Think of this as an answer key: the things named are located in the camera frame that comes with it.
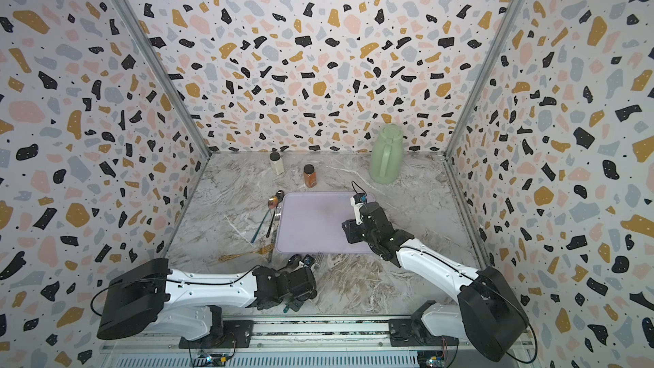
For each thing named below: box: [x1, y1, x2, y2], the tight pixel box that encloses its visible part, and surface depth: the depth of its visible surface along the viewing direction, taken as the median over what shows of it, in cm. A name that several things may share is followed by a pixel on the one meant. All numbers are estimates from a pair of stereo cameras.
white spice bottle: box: [269, 151, 286, 176], surface depth 112 cm
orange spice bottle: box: [303, 163, 318, 189], surface depth 106 cm
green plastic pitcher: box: [368, 123, 404, 185], surface depth 97 cm
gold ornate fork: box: [218, 243, 276, 263], surface depth 92 cm
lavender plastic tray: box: [275, 191, 376, 254], surface depth 102 cm
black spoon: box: [281, 253, 304, 271], surface depth 88 cm
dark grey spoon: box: [265, 189, 286, 238], surface depth 107 cm
